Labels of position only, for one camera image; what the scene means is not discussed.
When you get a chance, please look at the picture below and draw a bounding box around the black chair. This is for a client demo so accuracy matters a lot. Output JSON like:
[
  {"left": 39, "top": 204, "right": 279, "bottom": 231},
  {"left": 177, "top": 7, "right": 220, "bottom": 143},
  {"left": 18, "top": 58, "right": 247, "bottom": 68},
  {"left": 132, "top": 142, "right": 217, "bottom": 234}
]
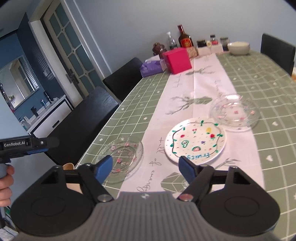
[
  {"left": 103, "top": 57, "right": 144, "bottom": 102},
  {"left": 260, "top": 33, "right": 296, "bottom": 76},
  {"left": 45, "top": 86, "right": 119, "bottom": 166}
]

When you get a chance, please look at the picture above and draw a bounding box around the beige patterned box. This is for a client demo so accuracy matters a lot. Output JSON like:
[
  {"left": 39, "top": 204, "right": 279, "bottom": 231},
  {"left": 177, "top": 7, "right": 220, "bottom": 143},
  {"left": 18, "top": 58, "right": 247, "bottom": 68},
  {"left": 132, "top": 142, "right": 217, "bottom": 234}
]
[{"left": 186, "top": 46, "right": 199, "bottom": 58}]

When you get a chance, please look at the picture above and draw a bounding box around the tan paper cup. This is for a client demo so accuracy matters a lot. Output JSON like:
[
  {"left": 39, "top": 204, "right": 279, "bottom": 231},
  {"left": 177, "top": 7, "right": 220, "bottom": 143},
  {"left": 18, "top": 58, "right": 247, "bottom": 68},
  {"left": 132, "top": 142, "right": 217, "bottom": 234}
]
[{"left": 62, "top": 163, "right": 85, "bottom": 194}]

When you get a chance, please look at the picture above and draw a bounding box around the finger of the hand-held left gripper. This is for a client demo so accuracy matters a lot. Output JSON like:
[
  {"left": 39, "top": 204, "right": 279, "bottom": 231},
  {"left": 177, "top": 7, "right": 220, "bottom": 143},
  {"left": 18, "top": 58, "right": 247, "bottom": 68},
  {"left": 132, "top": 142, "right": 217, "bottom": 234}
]
[
  {"left": 31, "top": 136, "right": 60, "bottom": 149},
  {"left": 26, "top": 148, "right": 49, "bottom": 155}
]

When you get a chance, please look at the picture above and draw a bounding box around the clear plastic water bottle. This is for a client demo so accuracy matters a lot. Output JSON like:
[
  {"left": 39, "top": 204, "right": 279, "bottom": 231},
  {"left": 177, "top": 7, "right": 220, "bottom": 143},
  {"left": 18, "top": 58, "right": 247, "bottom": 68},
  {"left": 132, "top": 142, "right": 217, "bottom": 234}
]
[{"left": 167, "top": 32, "right": 177, "bottom": 50}]

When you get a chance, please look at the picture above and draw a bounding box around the white glazed door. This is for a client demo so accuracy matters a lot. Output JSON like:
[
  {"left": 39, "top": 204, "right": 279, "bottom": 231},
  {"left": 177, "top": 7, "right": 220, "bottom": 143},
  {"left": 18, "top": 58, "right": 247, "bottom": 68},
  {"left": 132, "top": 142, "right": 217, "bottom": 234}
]
[{"left": 29, "top": 0, "right": 109, "bottom": 109}]

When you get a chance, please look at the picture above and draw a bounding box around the person's left hand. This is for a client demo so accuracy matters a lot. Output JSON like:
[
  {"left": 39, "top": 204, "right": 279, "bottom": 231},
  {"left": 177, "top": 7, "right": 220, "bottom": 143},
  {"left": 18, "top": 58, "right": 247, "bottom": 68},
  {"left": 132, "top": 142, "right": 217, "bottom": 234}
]
[{"left": 0, "top": 166, "right": 15, "bottom": 207}]

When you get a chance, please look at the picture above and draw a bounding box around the clear glass flowered plate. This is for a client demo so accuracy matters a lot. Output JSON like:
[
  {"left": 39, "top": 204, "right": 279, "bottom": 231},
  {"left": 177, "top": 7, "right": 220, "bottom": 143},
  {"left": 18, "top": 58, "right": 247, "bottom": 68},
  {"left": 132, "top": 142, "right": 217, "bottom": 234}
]
[
  {"left": 209, "top": 94, "right": 260, "bottom": 132},
  {"left": 95, "top": 138, "right": 144, "bottom": 183}
]

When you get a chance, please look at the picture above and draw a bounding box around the purple tissue pack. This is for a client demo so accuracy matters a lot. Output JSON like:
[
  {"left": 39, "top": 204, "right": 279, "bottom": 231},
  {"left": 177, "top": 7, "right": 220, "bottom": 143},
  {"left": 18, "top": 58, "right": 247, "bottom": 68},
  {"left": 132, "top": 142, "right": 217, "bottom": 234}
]
[{"left": 139, "top": 58, "right": 167, "bottom": 78}]

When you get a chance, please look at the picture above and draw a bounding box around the pale ceramic bowl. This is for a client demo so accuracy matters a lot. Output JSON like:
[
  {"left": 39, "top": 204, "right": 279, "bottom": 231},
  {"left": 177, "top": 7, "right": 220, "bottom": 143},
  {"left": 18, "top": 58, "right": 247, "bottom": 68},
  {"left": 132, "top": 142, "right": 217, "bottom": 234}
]
[{"left": 227, "top": 41, "right": 251, "bottom": 55}]

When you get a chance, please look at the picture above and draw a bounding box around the pink box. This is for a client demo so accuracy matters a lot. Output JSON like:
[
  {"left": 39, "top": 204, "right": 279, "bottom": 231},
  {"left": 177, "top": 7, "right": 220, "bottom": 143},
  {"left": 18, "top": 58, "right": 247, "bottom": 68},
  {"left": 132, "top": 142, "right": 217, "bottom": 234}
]
[{"left": 162, "top": 48, "right": 192, "bottom": 75}]

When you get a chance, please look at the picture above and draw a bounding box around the brown figurine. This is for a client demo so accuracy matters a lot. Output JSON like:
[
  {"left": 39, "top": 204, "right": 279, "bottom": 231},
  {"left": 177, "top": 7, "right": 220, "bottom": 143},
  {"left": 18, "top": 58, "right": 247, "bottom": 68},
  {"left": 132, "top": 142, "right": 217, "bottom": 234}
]
[{"left": 152, "top": 42, "right": 167, "bottom": 57}]

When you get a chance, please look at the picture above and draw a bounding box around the white vanity cabinet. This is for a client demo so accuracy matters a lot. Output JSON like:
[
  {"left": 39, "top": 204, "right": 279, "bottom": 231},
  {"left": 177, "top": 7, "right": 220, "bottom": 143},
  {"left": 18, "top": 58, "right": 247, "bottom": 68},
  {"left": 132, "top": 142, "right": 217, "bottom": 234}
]
[{"left": 28, "top": 95, "right": 74, "bottom": 139}]

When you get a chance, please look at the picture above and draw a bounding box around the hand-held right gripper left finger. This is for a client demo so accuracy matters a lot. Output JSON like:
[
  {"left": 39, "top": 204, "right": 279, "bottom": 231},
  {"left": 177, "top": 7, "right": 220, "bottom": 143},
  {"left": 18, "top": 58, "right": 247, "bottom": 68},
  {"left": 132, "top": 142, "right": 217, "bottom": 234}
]
[{"left": 40, "top": 155, "right": 114, "bottom": 202}]

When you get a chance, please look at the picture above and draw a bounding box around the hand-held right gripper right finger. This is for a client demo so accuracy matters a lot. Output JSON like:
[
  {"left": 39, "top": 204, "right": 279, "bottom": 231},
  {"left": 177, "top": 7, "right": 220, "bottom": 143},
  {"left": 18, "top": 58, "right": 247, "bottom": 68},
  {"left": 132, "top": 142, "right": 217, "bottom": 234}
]
[{"left": 178, "top": 156, "right": 253, "bottom": 202}]

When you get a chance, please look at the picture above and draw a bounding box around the brown liquor bottle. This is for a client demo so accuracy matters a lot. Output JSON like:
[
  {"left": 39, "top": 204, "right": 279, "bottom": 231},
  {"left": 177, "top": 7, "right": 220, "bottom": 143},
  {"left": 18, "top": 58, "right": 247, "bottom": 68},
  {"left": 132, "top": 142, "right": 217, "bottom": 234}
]
[{"left": 177, "top": 24, "right": 194, "bottom": 49}]

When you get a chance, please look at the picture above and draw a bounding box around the white painted fruit plate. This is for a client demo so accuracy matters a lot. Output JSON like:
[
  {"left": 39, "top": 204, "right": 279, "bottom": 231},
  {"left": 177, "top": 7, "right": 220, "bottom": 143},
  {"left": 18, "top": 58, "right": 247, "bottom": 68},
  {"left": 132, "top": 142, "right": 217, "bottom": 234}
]
[{"left": 165, "top": 118, "right": 228, "bottom": 165}]

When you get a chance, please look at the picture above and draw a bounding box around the wall mirror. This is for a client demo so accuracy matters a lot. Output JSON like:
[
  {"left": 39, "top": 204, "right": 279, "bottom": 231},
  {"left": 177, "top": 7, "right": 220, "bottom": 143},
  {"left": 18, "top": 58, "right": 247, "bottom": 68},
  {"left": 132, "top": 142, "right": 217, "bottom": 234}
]
[{"left": 0, "top": 54, "right": 38, "bottom": 109}]

